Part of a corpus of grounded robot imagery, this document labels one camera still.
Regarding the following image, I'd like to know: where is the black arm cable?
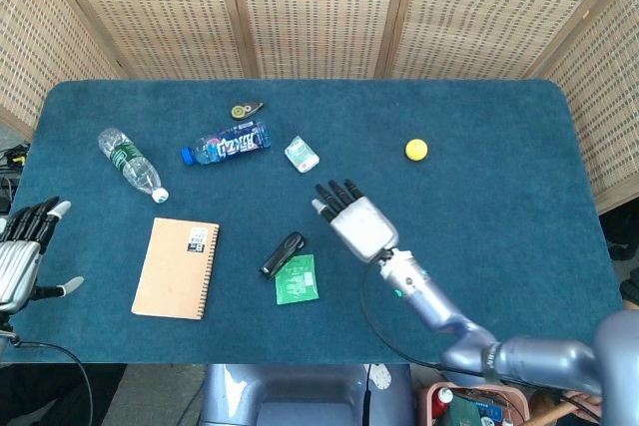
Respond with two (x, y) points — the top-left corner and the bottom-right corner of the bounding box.
(361, 249), (605, 422)
(9, 339), (95, 426)

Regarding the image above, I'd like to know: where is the red small bottle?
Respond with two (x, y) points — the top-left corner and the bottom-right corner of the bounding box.
(431, 388), (453, 420)

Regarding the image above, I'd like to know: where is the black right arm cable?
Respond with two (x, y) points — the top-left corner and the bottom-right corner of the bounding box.
(361, 249), (605, 422)

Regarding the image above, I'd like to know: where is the white green tissue pack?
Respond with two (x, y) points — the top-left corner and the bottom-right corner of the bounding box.
(284, 135), (320, 175)

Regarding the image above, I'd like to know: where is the woven wood folding screen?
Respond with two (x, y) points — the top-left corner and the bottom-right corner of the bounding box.
(0, 0), (639, 215)

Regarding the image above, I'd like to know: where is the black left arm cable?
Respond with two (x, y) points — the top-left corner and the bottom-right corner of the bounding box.
(9, 339), (95, 426)

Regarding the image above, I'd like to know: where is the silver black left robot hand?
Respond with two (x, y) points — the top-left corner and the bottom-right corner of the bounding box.
(0, 198), (85, 315)

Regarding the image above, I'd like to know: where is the blue carpet table cloth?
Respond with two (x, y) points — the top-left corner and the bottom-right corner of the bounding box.
(0, 78), (625, 365)

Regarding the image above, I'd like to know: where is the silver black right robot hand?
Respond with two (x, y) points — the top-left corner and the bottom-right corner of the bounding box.
(312, 178), (400, 263)

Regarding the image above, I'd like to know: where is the blue-cap sports drink bottle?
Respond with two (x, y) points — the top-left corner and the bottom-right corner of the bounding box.
(180, 120), (274, 167)

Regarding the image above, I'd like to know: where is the black stapler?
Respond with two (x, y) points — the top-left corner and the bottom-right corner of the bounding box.
(259, 231), (307, 281)

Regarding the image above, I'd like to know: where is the clear green-label water bottle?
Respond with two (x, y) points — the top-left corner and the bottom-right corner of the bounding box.
(97, 127), (170, 205)

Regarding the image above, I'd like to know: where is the pink plastic basket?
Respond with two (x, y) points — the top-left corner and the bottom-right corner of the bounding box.
(417, 381), (530, 426)

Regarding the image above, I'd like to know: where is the kraft spiral notebook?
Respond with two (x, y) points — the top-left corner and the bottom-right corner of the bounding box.
(131, 216), (221, 321)

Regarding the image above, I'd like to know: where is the grey-blue robot torso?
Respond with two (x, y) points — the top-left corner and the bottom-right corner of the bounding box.
(199, 363), (418, 426)

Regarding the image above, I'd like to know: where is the dark green box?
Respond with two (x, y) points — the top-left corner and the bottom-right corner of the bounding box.
(443, 398), (483, 426)

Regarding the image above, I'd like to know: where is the yellow foam ball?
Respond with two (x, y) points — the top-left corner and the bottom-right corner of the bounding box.
(404, 138), (429, 164)

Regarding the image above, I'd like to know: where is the black yellow correction tape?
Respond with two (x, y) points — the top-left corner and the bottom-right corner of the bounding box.
(230, 101), (267, 121)

